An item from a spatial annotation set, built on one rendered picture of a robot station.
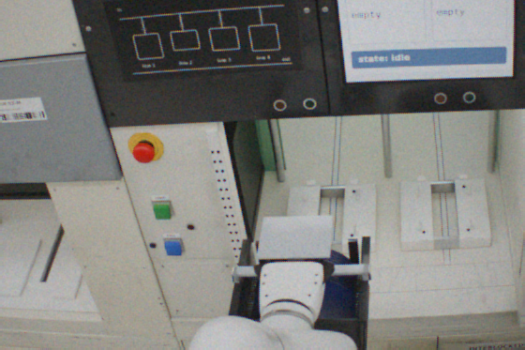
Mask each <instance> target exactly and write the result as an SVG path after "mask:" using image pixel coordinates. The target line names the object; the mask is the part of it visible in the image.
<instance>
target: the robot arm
mask: <svg viewBox="0 0 525 350"><path fill-rule="evenodd" d="M286 261H287V259H266V260H265V261H264V262H263V263H260V264H258V265H256V266H254V267H253V268H254V273H255V274H256V276H257V278H258V279H259V281H260V282H261V284H260V312H261V318H260V323H258V322H255V321H252V320H250V319H247V318H245V317H241V316H236V315H228V316H221V317H218V318H215V319H213V320H210V321H208V322H206V323H205V324H204V325H202V326H201V327H200V329H199V330H198V331H196V333H195V335H194V336H193V339H192V341H191V343H190V345H189V348H188V350H358V349H357V348H356V344H355V342H354V341H353V340H352V339H351V338H350V336H349V337H348V336H347V335H345V334H343V333H340V332H333V331H327V330H318V329H314V322H315V321H317V318H318V316H319V313H320V311H321V307H322V304H323V295H324V288H325V282H326V281H327V280H328V279H329V278H330V277H331V275H332V274H333V273H334V272H335V268H334V264H333V263H331V264H330V263H328V262H326V261H324V260H323V259H322V258H305V262H289V263H283V262H286Z"/></svg>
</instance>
